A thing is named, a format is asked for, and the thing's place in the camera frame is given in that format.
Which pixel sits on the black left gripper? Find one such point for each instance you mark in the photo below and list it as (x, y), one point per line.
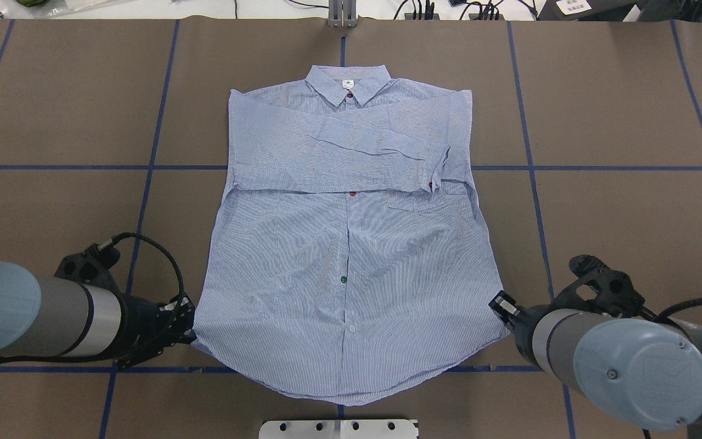
(141, 322)

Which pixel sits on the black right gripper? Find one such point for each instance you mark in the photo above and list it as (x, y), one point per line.
(522, 325)

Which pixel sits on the light blue striped shirt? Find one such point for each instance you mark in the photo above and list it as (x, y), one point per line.
(349, 259)

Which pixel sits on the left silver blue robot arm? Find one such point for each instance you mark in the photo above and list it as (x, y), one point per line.
(79, 314)

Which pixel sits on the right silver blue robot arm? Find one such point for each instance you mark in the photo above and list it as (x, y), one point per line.
(644, 373)

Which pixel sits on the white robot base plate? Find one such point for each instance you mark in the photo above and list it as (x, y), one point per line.
(341, 428)

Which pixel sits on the grey aluminium frame post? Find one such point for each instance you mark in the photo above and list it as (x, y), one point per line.
(342, 14)

